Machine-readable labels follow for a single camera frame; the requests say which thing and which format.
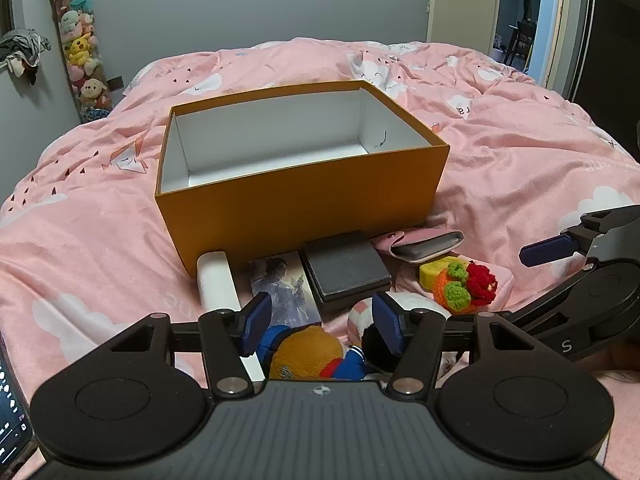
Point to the dark wooden chair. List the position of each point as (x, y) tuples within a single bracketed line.
[(522, 35)]

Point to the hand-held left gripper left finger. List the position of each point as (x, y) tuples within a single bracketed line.
[(257, 320)]

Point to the white door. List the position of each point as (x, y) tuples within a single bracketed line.
[(465, 10)]

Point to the orange plush toy blue outfit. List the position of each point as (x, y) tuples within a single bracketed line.
[(305, 350)]

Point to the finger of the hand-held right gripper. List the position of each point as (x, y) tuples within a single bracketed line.
[(545, 250), (545, 302)]

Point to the white glasses case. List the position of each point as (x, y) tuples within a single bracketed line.
[(215, 280)]

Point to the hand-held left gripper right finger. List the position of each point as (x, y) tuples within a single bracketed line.
[(387, 322)]

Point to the pink striped white plush toy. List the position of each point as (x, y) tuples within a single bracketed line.
[(357, 320)]

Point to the clear tube of plush toys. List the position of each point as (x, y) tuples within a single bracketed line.
[(80, 50)]

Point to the orange cardboard box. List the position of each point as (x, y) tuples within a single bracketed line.
[(300, 220)]

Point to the grey hanging clothes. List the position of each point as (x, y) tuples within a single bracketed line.
[(22, 45)]

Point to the crocheted fruit ornament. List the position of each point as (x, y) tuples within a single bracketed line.
[(450, 290)]

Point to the pink card wallet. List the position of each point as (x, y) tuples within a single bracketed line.
[(395, 246)]

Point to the dark grey box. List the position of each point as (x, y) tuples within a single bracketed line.
[(345, 270)]

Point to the dark wall socket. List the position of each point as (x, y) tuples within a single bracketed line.
[(115, 83)]

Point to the black smartphone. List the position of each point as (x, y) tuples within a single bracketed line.
[(12, 410)]

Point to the dark wardrobe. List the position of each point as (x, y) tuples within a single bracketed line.
[(615, 60)]

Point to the pink printed quilt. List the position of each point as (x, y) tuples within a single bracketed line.
[(100, 235)]

